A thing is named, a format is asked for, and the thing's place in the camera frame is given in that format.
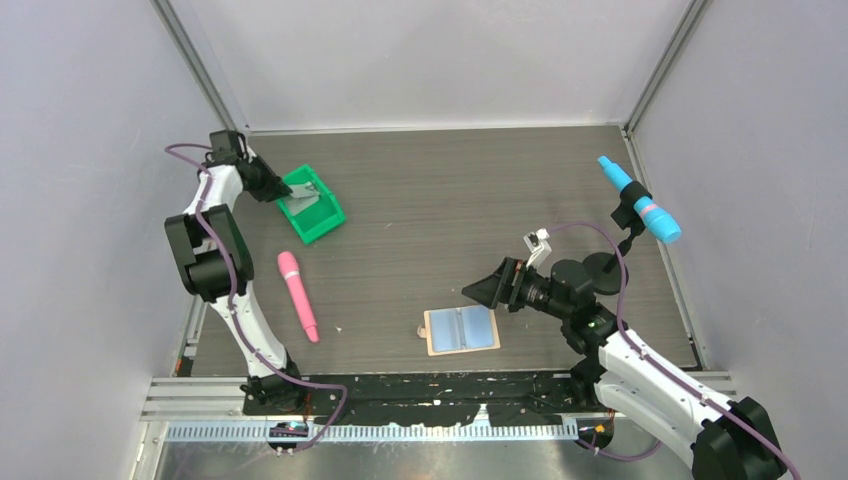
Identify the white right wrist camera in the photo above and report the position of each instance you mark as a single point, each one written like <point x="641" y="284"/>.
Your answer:
<point x="539" y="248"/>

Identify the black microphone stand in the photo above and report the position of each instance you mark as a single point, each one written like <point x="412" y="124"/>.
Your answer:
<point x="604" y="268"/>

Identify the pink toy microphone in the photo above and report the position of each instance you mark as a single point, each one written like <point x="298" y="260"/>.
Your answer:
<point x="290" y="272"/>

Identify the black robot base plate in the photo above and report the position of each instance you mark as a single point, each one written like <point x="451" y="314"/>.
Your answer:
<point x="509" y="398"/>

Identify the beige card holder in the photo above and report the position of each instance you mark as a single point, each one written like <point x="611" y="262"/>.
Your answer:
<point x="459" y="330"/>

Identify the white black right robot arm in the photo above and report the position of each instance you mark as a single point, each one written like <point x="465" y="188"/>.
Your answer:
<point x="714" y="435"/>

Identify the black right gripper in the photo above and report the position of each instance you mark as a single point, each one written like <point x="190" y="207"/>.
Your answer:
<point x="503" y="287"/>

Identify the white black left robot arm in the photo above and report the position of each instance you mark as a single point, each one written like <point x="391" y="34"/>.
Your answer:
<point x="214" y="262"/>

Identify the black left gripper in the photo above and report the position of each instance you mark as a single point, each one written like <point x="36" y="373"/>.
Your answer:
<point x="274" y="188"/>

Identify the green plastic bin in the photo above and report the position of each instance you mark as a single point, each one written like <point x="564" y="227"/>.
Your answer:
<point x="319" y="219"/>

